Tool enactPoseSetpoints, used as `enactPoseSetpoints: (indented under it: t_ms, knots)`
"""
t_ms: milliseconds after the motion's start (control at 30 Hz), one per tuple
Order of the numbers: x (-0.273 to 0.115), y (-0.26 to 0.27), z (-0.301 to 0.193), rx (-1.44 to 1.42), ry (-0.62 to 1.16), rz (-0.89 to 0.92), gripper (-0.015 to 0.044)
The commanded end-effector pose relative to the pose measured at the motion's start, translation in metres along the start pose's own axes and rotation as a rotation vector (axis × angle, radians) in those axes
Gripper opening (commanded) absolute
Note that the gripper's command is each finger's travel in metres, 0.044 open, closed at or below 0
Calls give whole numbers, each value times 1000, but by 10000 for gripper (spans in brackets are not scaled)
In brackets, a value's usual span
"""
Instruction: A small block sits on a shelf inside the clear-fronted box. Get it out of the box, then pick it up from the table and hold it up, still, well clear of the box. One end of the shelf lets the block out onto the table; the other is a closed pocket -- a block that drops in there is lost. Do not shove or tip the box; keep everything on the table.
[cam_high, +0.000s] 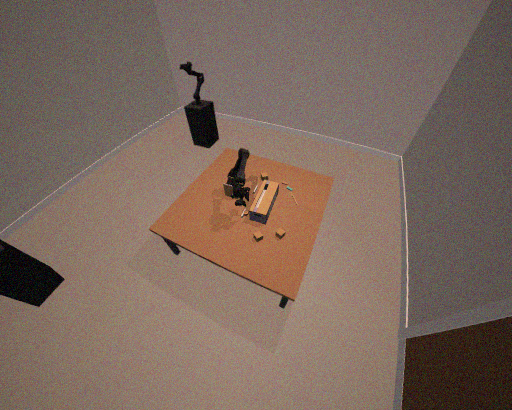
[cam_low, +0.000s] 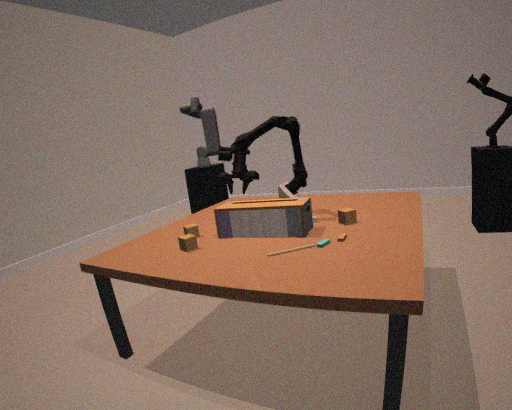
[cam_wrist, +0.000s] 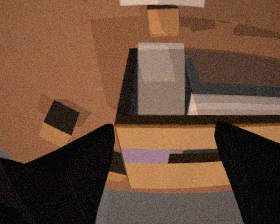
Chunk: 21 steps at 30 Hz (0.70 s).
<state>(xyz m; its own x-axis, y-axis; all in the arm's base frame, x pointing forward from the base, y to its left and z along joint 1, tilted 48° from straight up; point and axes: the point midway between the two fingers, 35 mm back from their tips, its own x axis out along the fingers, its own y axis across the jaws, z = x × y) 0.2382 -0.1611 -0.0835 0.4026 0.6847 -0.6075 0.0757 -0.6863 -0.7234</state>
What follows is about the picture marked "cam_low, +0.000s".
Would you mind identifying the teal rectangular block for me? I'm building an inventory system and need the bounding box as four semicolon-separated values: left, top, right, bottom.
317;239;330;248

